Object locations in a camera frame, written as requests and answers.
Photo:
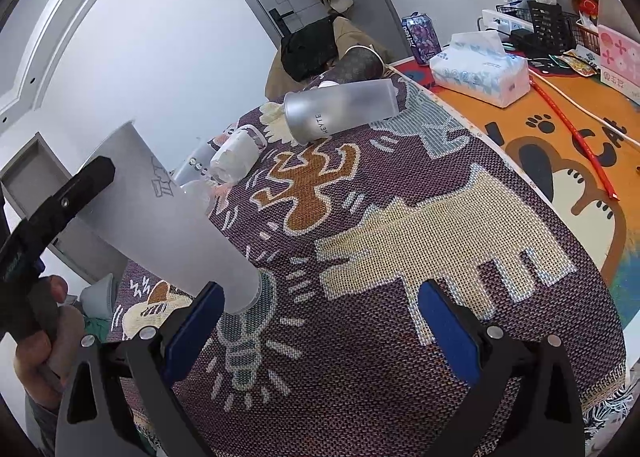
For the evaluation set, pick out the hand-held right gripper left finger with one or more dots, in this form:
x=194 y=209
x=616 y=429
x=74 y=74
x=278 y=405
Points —
x=192 y=332

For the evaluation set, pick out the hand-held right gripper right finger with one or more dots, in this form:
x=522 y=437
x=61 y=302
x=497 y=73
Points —
x=445 y=332

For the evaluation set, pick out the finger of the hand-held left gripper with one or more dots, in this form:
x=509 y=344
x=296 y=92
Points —
x=75 y=194

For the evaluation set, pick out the grey frosted cup with print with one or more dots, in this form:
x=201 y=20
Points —
x=165 y=227

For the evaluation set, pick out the person's left forearm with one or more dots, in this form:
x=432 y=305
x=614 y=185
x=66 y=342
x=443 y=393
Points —
x=42 y=429

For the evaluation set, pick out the clear plastic cup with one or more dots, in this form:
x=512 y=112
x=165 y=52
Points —
x=195 y=159

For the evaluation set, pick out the clear cup with white paper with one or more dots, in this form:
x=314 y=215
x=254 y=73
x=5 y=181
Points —
x=235 y=157

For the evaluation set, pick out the frosted cup with lettering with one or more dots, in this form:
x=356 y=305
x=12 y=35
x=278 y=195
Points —
x=340 y=109

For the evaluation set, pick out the brown patterned cup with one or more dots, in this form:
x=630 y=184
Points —
x=355 y=67

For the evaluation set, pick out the person's left hand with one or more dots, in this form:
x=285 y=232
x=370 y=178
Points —
x=62 y=337

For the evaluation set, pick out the grey open box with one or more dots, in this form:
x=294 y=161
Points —
x=30 y=172

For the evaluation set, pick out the light blue bowl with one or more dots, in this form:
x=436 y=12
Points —
x=97 y=294

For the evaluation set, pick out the purple woven printed blanket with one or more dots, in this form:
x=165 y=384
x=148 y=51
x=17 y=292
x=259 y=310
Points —
x=450 y=177

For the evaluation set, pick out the orange cat mat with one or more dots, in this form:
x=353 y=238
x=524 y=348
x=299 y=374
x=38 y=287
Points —
x=565 y=147

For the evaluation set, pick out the tan chair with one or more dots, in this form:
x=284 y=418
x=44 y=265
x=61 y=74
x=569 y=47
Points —
x=274 y=82

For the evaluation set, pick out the red strip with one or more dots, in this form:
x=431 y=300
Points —
x=580 y=139

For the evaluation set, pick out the white tissue pack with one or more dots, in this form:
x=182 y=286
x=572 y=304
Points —
x=475 y=72

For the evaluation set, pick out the black bag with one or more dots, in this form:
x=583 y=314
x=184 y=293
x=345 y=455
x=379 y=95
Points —
x=310 y=47

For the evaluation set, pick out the purple drink can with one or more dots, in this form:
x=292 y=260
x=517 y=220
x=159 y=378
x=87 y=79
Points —
x=422 y=39

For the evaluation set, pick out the yellow snack packet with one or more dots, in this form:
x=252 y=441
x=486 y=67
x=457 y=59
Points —
x=580 y=62

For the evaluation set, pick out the white power strip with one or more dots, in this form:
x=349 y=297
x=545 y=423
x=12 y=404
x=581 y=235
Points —
x=495 y=19

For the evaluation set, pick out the black plastic basket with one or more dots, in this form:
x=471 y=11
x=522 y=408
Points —
x=547 y=27

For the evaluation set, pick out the pink box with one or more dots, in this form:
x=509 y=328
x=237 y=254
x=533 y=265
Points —
x=617 y=52

